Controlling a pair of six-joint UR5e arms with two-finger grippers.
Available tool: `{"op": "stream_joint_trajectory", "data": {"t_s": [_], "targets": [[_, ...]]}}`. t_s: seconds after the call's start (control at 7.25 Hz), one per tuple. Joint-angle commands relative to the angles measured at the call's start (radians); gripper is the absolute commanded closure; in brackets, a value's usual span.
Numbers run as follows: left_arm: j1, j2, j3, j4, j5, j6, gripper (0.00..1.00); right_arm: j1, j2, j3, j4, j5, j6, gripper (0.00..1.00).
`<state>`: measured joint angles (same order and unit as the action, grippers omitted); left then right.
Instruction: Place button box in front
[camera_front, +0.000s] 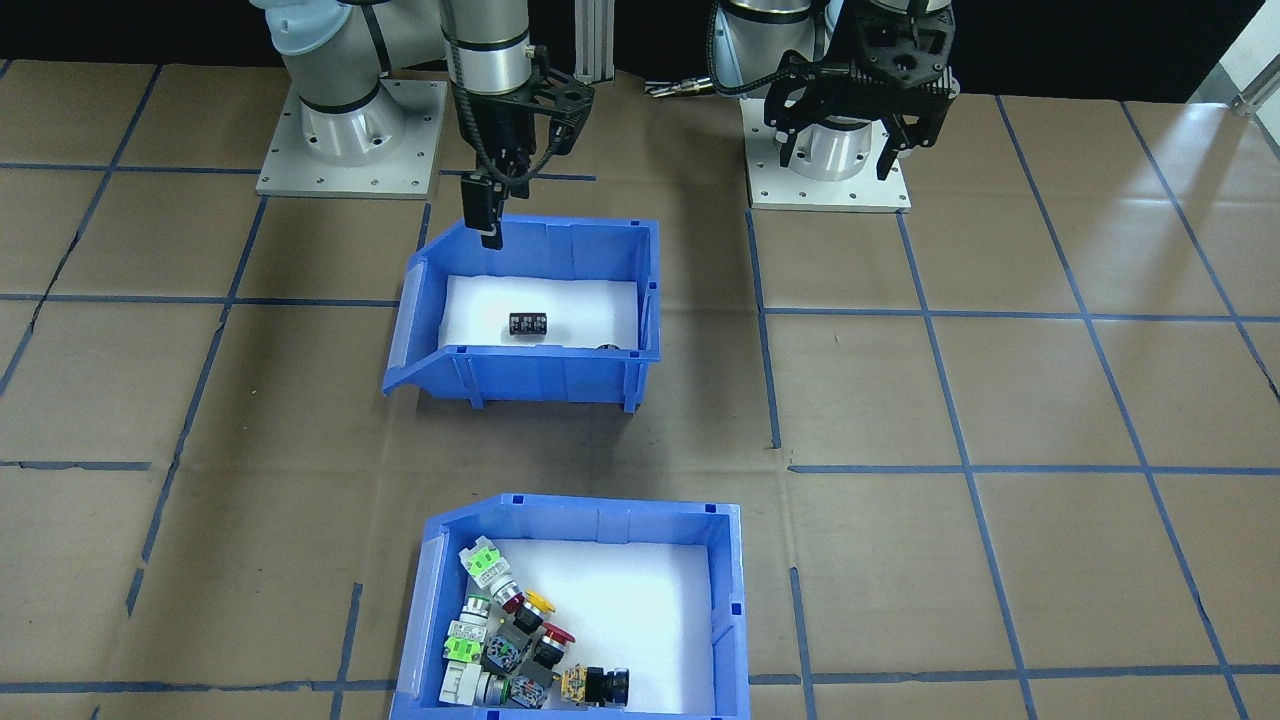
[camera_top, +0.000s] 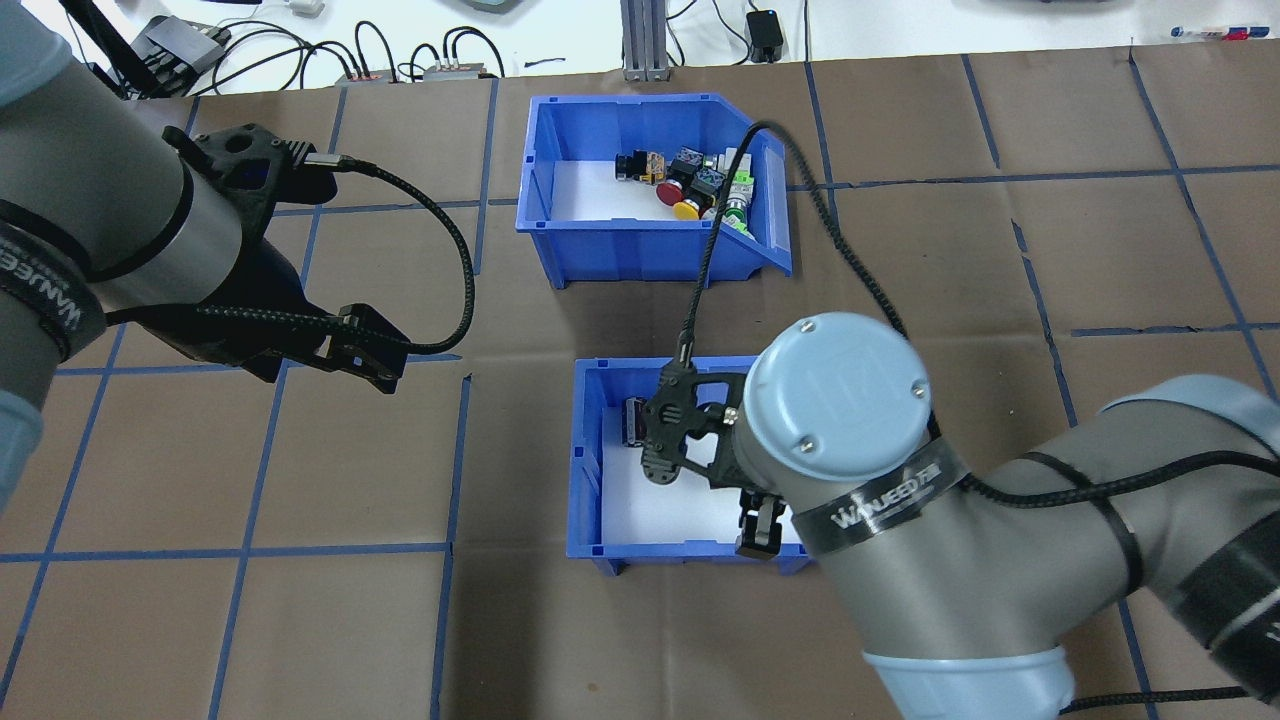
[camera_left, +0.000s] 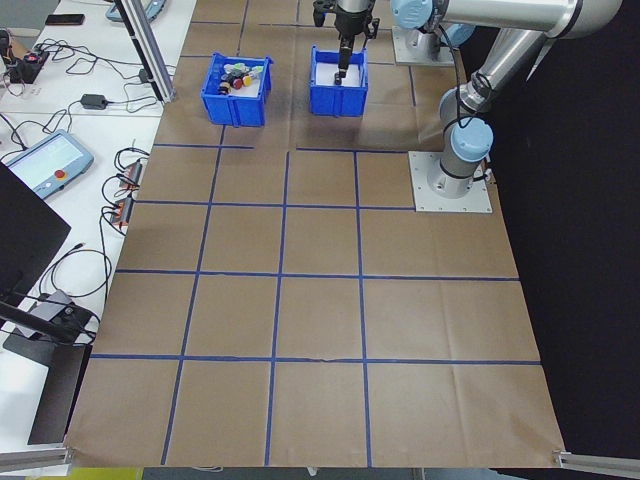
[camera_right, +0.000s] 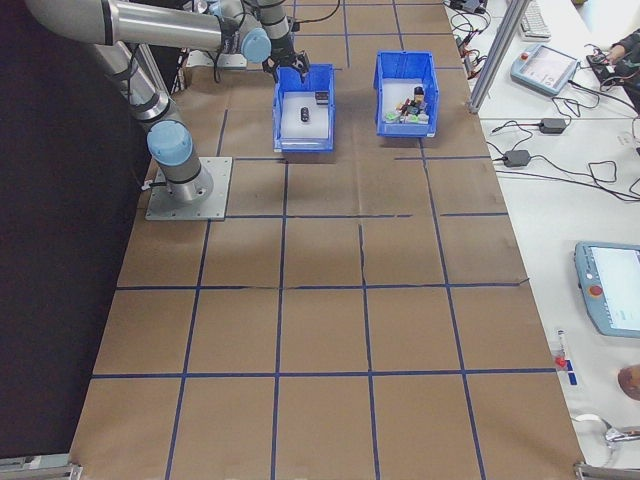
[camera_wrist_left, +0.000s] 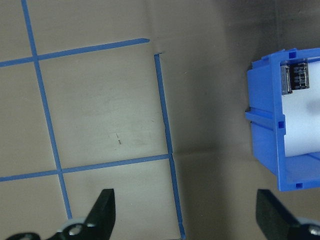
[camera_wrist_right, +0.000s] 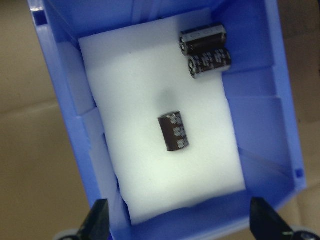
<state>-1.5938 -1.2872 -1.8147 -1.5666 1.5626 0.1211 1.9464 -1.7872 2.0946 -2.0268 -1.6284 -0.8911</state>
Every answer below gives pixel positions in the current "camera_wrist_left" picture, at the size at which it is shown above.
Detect blue bin with capacitors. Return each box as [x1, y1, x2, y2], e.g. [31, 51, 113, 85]
[244, 47, 320, 193]

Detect white foam liner sheet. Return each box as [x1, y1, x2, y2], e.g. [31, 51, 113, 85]
[280, 56, 320, 158]

